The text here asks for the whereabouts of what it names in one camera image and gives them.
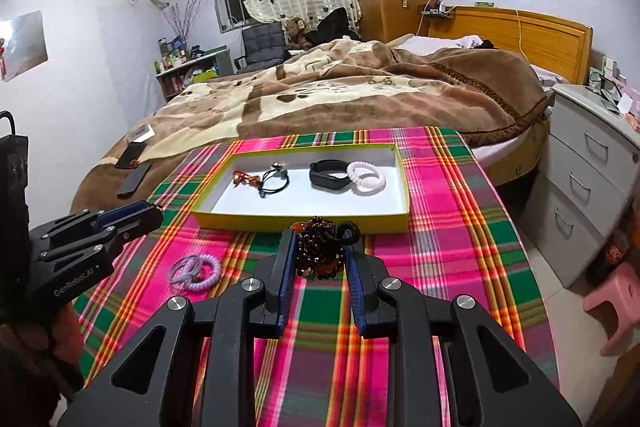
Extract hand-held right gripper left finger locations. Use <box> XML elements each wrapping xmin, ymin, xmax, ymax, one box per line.
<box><xmin>57</xmin><ymin>228</ymin><xmax>301</xmax><ymax>427</ymax></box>

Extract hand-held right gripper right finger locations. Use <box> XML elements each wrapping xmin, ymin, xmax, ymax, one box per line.
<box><xmin>345</xmin><ymin>243</ymin><xmax>583</xmax><ymax>427</ymax></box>

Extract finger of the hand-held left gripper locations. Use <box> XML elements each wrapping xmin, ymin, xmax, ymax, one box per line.
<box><xmin>42</xmin><ymin>201</ymin><xmax>165</xmax><ymax>241</ymax></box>
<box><xmin>30</xmin><ymin>231</ymin><xmax>127</xmax><ymax>266</ymax></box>

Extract dark red bead bracelet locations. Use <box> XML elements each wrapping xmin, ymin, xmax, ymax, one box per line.
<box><xmin>291</xmin><ymin>215</ymin><xmax>361</xmax><ymax>281</ymax></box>

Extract yellow cardboard box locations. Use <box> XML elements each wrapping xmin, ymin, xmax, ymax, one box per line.
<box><xmin>191</xmin><ymin>141</ymin><xmax>411</xmax><ymax>234</ymax></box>

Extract black wristband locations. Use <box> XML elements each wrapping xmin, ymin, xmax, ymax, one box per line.
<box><xmin>308</xmin><ymin>159</ymin><xmax>350</xmax><ymax>189</ymax></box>

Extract green bead black cord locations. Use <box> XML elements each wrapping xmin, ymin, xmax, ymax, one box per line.
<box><xmin>258</xmin><ymin>162</ymin><xmax>292</xmax><ymax>200</ymax></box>

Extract red amber cord bracelet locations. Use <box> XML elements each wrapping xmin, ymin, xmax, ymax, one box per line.
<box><xmin>230</xmin><ymin>170</ymin><xmax>264</xmax><ymax>189</ymax></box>

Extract white spiral hair tie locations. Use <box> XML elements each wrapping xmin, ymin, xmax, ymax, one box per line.
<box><xmin>346</xmin><ymin>160</ymin><xmax>388</xmax><ymax>193</ymax></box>

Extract person's left hand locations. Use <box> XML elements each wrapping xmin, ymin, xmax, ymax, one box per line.
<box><xmin>7</xmin><ymin>304</ymin><xmax>85</xmax><ymax>379</ymax></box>

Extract black phone with charm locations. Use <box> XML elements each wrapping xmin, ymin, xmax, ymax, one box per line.
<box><xmin>114</xmin><ymin>141</ymin><xmax>149</xmax><ymax>170</ymax></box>

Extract thin purple hair band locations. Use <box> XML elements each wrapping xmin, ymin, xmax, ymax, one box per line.
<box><xmin>168</xmin><ymin>255</ymin><xmax>201</xmax><ymax>284</ymax></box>

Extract white card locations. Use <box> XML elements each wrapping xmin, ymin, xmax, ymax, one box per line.
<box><xmin>124</xmin><ymin>124</ymin><xmax>156</xmax><ymax>143</ymax></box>

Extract pink green plaid cloth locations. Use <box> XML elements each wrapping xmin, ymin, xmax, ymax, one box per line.
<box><xmin>72</xmin><ymin>127</ymin><xmax>562</xmax><ymax>427</ymax></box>

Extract group of desk bottles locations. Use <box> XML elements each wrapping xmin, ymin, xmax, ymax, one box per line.
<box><xmin>153</xmin><ymin>35</ymin><xmax>201</xmax><ymax>73</ymax></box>

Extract white desk shelf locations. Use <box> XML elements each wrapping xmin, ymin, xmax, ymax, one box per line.
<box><xmin>154</xmin><ymin>47</ymin><xmax>236</xmax><ymax>103</ymax></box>

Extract brown patterned blanket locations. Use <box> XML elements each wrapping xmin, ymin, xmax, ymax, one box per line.
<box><xmin>70</xmin><ymin>37</ymin><xmax>552</xmax><ymax>216</ymax></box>

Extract purple flower branches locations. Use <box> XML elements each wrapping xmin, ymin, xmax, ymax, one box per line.
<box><xmin>162</xmin><ymin>0</ymin><xmax>206</xmax><ymax>44</ymax></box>

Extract grey padded chair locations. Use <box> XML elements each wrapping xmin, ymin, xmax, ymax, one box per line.
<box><xmin>234</xmin><ymin>21</ymin><xmax>291</xmax><ymax>73</ymax></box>

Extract window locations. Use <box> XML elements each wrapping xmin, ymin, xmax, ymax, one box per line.
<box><xmin>213</xmin><ymin>0</ymin><xmax>251</xmax><ymax>33</ymax></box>

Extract brown teddy bear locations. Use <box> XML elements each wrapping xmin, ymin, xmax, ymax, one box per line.
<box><xmin>280</xmin><ymin>15</ymin><xmax>310</xmax><ymax>50</ymax></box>

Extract black clothing pile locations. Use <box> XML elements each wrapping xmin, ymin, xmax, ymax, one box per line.
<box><xmin>304</xmin><ymin>7</ymin><xmax>361</xmax><ymax>46</ymax></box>

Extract grey nightstand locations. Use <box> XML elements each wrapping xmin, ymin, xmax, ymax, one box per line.
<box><xmin>547</xmin><ymin>82</ymin><xmax>640</xmax><ymax>289</ymax></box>

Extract pink plastic stool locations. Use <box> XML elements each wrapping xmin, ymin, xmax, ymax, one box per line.
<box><xmin>582</xmin><ymin>262</ymin><xmax>640</xmax><ymax>357</ymax></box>

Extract red bottle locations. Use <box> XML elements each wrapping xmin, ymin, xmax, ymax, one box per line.
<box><xmin>602</xmin><ymin>234</ymin><xmax>632</xmax><ymax>269</ymax></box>

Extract white pillow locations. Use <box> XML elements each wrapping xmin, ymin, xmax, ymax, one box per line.
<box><xmin>394</xmin><ymin>34</ymin><xmax>482</xmax><ymax>56</ymax></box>

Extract power strip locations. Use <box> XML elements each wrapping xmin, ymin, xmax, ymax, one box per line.
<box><xmin>417</xmin><ymin>0</ymin><xmax>456</xmax><ymax>18</ymax></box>

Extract wooden bed headboard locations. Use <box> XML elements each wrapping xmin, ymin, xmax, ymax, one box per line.
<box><xmin>417</xmin><ymin>5</ymin><xmax>595</xmax><ymax>86</ymax></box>

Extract nightstand clutter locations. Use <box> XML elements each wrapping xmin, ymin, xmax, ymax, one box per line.
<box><xmin>587</xmin><ymin>56</ymin><xmax>626</xmax><ymax>103</ymax></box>

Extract purple spiral hair tie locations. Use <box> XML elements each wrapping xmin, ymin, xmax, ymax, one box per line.
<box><xmin>172</xmin><ymin>254</ymin><xmax>221</xmax><ymax>292</ymax></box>

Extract wall poster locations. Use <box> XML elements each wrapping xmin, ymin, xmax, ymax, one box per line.
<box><xmin>0</xmin><ymin>10</ymin><xmax>50</xmax><ymax>83</ymax></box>

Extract yellow cable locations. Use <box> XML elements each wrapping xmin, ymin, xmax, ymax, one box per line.
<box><xmin>514</xmin><ymin>9</ymin><xmax>531</xmax><ymax>58</ymax></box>

